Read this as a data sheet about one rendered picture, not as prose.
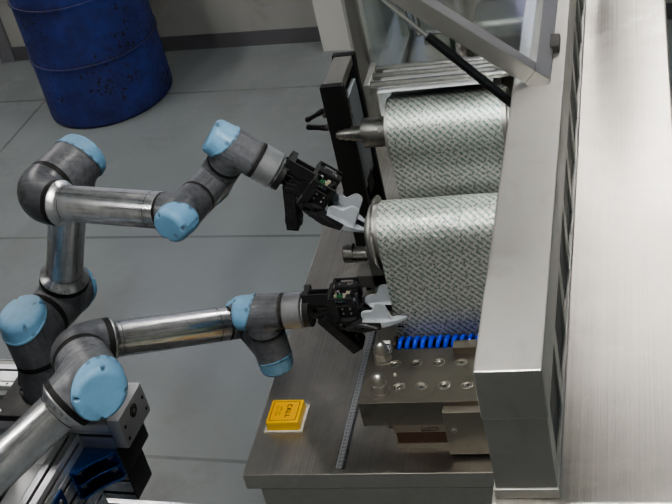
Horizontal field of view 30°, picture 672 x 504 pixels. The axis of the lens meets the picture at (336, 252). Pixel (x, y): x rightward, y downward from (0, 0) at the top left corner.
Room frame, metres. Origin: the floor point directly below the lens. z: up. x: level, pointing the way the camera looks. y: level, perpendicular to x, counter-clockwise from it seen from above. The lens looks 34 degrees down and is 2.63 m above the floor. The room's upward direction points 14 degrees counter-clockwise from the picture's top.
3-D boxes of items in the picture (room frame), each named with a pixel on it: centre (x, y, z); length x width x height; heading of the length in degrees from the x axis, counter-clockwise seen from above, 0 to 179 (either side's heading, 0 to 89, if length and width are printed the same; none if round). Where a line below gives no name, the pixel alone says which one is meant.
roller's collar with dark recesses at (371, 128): (2.32, -0.15, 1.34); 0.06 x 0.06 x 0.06; 72
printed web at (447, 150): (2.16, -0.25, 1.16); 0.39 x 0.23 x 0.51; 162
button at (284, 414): (2.00, 0.18, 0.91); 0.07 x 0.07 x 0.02; 72
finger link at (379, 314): (2.00, -0.06, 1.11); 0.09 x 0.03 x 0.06; 63
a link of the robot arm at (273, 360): (2.12, 0.19, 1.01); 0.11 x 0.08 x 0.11; 20
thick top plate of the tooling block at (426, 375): (1.86, -0.19, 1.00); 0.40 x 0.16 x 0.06; 72
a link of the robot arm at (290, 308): (2.08, 0.11, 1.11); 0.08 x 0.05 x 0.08; 162
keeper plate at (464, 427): (1.76, -0.17, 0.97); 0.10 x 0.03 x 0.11; 72
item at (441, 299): (1.98, -0.19, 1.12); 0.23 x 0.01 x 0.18; 72
